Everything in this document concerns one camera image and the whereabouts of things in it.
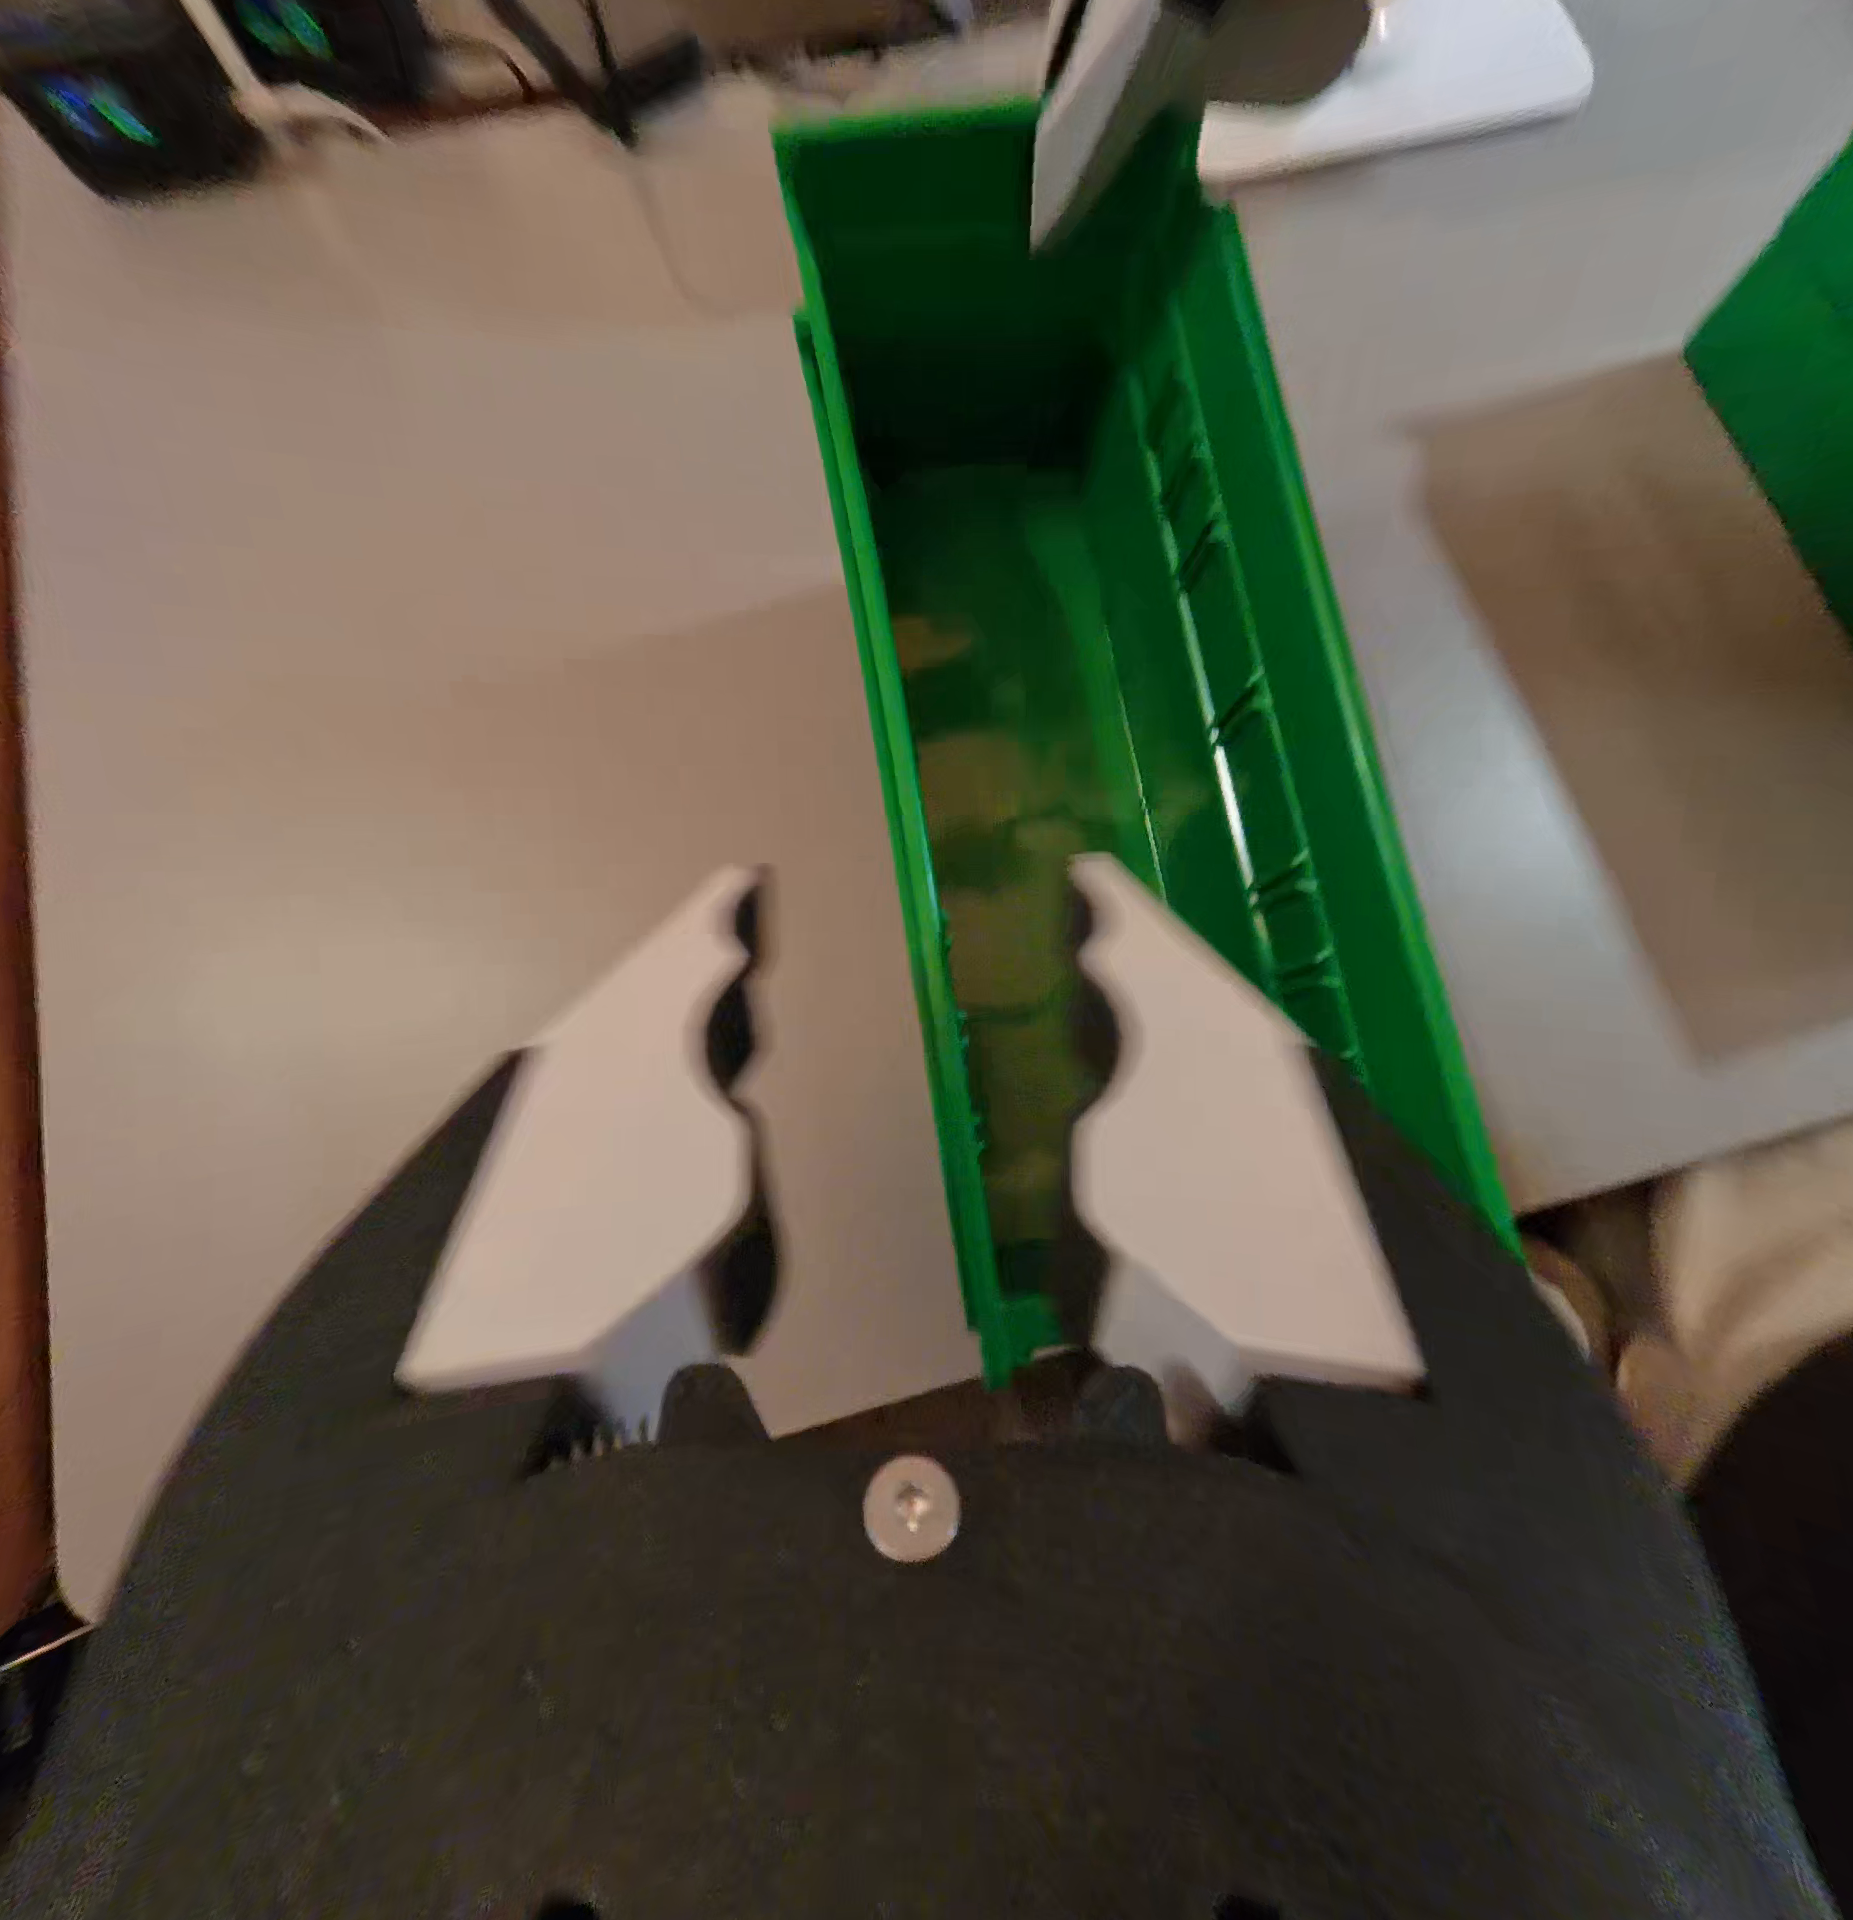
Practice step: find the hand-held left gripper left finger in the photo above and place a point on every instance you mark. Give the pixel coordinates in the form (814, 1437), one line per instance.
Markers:
(596, 1169)

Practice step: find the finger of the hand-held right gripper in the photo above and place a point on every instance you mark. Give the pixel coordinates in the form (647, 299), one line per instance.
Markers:
(1106, 103)

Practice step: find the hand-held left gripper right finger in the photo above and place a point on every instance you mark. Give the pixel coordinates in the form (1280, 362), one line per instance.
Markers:
(1227, 1169)

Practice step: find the green plastic bin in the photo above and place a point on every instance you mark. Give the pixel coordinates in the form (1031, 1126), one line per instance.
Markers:
(1811, 376)
(941, 301)

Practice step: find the wooden document stand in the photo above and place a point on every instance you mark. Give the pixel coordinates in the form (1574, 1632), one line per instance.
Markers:
(1464, 76)

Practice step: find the person's dark trousers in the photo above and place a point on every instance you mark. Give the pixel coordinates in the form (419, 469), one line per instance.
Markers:
(1827, 1501)

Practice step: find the black battery charger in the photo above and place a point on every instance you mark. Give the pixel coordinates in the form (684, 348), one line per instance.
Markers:
(341, 45)
(102, 120)

